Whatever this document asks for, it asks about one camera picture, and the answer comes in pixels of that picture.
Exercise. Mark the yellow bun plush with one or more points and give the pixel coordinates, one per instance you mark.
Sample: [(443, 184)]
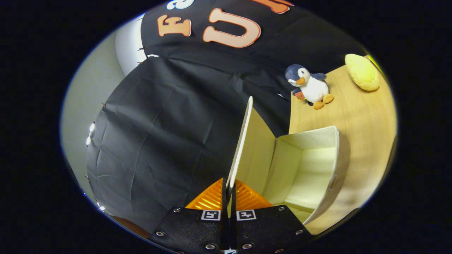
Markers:
[(362, 72)]

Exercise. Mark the penguin plush toy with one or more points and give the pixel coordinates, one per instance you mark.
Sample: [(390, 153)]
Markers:
[(312, 88)]

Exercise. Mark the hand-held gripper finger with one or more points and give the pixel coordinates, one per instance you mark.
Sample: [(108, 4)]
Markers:
[(225, 229), (233, 229)]

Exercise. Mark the beige fabric storage box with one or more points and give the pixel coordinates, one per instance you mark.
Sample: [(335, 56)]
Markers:
[(310, 165)]

